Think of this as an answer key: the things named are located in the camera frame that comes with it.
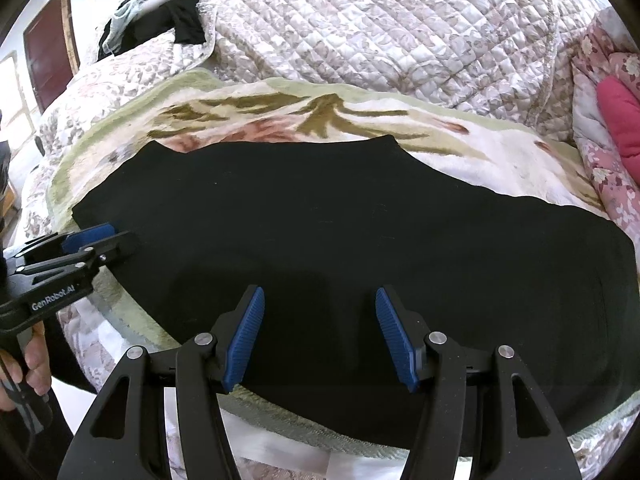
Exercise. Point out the quilted floral bedspread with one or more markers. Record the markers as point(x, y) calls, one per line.
point(400, 25)

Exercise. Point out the person's dark clothing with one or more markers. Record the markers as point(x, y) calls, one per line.
point(67, 360)

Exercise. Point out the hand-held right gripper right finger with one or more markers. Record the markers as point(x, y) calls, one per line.
point(395, 335)

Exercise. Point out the person's left hand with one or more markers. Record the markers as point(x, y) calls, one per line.
point(37, 360)

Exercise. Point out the pink pillow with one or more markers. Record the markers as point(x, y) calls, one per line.
point(622, 120)

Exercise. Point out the window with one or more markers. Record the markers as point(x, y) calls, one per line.
point(12, 90)

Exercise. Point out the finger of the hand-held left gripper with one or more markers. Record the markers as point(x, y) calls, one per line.
point(112, 247)
point(90, 236)

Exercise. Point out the dark clothes pile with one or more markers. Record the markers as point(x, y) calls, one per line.
point(187, 25)

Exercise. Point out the light blue cloth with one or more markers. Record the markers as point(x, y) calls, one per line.
point(130, 15)

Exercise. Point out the brown wooden door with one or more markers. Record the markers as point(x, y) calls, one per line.
point(47, 45)

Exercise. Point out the pink floral comforter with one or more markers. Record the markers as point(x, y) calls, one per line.
point(607, 175)

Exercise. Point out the black pants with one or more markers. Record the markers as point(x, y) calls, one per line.
point(325, 220)

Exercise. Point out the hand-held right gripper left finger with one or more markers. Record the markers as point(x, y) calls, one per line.
point(245, 335)

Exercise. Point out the floral plush fleece blanket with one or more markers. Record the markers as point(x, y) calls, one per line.
point(300, 105)

